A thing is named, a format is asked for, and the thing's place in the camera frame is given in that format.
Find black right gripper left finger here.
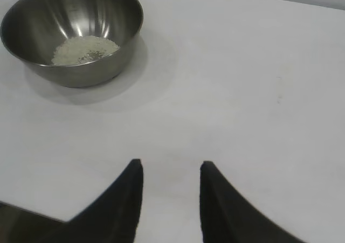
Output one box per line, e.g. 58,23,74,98
29,158,144,243

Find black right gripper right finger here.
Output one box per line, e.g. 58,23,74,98
199,161,319,243

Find white rice grains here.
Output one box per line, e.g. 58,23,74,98
51,36,121,66

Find stainless steel mixing bowl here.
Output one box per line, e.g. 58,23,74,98
0,0,144,88

